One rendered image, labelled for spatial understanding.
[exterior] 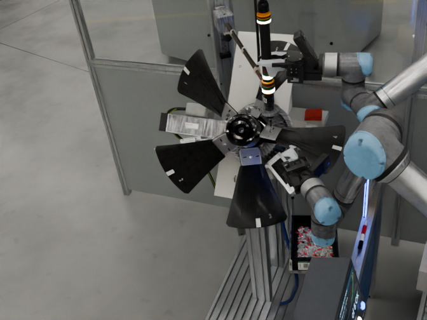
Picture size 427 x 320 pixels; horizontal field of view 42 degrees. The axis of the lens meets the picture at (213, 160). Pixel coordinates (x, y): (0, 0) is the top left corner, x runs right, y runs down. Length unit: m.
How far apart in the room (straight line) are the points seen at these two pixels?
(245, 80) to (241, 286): 1.14
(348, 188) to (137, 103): 1.71
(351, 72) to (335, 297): 0.75
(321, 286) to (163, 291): 1.76
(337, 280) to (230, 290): 1.56
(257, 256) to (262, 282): 0.18
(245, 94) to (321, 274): 1.05
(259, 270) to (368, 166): 1.35
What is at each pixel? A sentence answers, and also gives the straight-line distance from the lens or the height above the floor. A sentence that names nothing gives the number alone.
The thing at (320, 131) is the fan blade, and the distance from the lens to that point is 2.04.
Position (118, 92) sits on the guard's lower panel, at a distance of 3.23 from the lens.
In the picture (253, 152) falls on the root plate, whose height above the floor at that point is 1.12.
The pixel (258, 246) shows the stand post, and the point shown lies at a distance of 2.60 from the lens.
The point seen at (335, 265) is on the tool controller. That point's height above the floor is 1.25.
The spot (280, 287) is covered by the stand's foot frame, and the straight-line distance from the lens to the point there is 2.94.
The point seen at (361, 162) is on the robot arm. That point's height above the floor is 1.44.
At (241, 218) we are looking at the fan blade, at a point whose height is 0.97.
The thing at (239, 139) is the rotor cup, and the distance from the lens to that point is 2.00.
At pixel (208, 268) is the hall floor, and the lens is 3.17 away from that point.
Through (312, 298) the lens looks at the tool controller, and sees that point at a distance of 1.43.
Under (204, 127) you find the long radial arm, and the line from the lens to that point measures 2.23.
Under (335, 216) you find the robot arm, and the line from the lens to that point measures 1.72.
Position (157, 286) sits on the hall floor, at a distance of 3.15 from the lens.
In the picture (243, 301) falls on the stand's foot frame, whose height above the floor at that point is 0.08.
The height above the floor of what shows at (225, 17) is 1.40.
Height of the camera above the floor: 2.37
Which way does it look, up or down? 38 degrees down
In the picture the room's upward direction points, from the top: 8 degrees counter-clockwise
